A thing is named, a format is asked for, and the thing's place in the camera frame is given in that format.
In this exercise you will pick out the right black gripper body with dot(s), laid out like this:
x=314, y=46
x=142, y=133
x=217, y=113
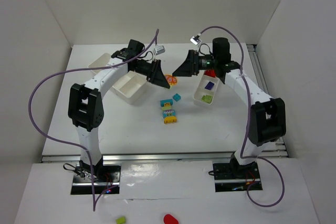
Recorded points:
x=195, y=62

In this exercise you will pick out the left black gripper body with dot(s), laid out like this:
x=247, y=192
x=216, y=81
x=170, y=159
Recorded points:
x=153, y=71

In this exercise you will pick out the orange sun round lego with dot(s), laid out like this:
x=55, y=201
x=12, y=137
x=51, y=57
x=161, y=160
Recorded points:
x=171, y=80

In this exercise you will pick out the purple lego piece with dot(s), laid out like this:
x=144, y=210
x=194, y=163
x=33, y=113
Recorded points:
x=209, y=86

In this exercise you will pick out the teal square lego brick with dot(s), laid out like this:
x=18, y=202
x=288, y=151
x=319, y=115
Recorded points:
x=176, y=97

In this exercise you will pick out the light green lego brick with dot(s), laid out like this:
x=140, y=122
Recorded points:
x=208, y=98

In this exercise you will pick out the teal flower lego brick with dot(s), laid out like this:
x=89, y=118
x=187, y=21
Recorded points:
x=168, y=113

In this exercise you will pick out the red lego brick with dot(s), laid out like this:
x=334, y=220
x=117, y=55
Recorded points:
x=210, y=73

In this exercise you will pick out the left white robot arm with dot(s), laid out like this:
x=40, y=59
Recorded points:
x=86, y=100

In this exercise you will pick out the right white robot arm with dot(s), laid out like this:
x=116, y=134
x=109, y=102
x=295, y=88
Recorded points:
x=231, y=74

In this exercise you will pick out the right white divided container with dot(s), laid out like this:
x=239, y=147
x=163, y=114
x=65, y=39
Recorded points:
x=200, y=91

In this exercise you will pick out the white divided container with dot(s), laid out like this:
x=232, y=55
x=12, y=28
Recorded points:
x=200, y=91
x=129, y=87

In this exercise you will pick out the left white divided container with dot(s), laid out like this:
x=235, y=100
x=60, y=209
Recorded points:
x=129, y=87

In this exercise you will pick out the teal and green lego stack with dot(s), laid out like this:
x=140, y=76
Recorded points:
x=166, y=105

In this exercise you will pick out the red round piece foreground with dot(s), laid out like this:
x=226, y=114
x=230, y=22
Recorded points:
x=169, y=219

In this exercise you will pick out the green lego on foreground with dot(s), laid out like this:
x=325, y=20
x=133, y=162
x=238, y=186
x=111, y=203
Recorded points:
x=121, y=220

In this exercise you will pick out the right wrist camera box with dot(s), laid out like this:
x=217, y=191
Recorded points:
x=195, y=40

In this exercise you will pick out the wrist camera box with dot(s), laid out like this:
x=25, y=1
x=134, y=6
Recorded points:
x=159, y=50
x=195, y=40

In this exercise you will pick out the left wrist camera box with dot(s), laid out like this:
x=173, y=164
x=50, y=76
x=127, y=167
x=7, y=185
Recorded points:
x=159, y=50

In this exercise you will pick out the aluminium rail front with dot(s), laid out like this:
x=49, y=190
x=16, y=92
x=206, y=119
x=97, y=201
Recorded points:
x=119, y=159

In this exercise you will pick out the aluminium rail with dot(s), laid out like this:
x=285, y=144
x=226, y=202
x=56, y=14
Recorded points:
x=265, y=87
x=119, y=159

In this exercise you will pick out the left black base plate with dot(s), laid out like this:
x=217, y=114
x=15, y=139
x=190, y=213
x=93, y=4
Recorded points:
x=108, y=181

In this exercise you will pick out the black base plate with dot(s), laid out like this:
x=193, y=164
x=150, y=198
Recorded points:
x=228, y=180
x=108, y=181

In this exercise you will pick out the aluminium rail right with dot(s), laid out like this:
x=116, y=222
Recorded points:
x=265, y=87

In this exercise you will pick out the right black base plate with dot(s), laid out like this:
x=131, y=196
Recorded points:
x=228, y=180

